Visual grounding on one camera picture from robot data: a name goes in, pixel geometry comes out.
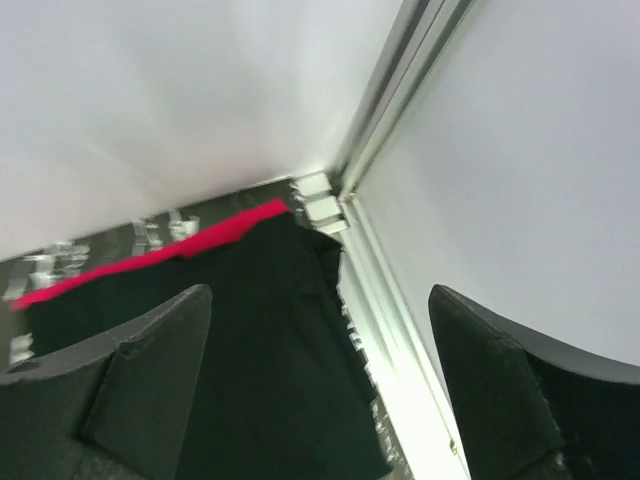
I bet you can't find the aluminium corner frame post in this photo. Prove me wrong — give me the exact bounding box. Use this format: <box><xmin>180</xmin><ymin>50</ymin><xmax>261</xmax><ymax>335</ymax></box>
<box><xmin>291</xmin><ymin>1</ymin><xmax>470</xmax><ymax>479</ymax></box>

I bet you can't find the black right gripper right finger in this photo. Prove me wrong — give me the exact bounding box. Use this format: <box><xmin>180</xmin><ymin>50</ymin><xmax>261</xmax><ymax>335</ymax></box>
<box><xmin>429</xmin><ymin>285</ymin><xmax>639</xmax><ymax>479</ymax></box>

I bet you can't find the black t shirt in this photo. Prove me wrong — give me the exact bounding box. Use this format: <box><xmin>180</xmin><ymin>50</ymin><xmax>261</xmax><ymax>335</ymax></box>
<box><xmin>24</xmin><ymin>213</ymin><xmax>390</xmax><ymax>479</ymax></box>

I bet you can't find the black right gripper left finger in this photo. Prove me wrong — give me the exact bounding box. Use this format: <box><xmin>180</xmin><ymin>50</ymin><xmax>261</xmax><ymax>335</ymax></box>
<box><xmin>1</xmin><ymin>285</ymin><xmax>211</xmax><ymax>480</ymax></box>

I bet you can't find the folded red t shirt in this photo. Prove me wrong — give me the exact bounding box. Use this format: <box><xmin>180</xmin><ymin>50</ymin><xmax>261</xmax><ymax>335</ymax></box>
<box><xmin>9</xmin><ymin>199</ymin><xmax>290</xmax><ymax>311</ymax></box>

